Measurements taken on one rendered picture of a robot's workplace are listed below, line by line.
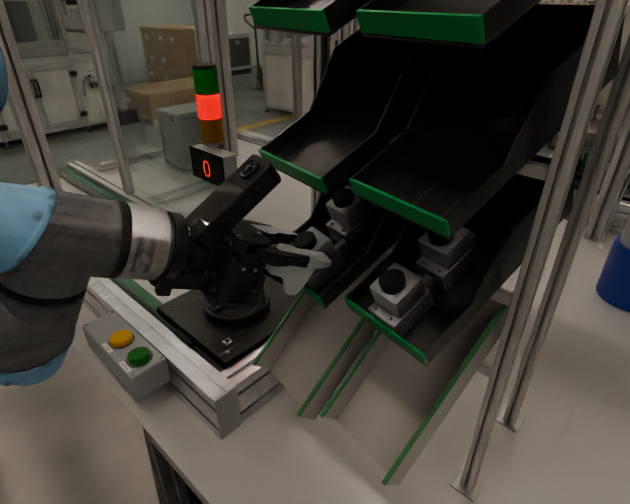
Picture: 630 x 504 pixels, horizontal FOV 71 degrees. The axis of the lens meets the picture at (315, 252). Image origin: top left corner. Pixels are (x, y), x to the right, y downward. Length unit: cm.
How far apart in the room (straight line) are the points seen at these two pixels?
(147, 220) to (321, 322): 38
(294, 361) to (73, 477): 41
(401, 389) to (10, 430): 71
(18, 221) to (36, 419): 65
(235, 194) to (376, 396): 37
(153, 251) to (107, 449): 53
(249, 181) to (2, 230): 22
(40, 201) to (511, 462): 78
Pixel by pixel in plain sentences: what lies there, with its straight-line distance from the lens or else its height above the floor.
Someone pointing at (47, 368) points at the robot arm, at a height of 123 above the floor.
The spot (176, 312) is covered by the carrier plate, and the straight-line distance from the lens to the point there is 96.
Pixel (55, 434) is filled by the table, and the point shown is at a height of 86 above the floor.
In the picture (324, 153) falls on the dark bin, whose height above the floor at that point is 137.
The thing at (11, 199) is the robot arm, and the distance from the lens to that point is 42.
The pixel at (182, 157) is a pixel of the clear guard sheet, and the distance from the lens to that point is 122.
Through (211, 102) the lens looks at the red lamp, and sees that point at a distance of 98.
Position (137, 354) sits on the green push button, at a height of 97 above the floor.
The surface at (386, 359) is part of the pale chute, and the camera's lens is 68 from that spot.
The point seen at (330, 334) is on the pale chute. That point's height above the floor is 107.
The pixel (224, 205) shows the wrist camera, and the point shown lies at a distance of 47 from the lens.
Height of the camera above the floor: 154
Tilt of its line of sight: 31 degrees down
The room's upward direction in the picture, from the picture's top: straight up
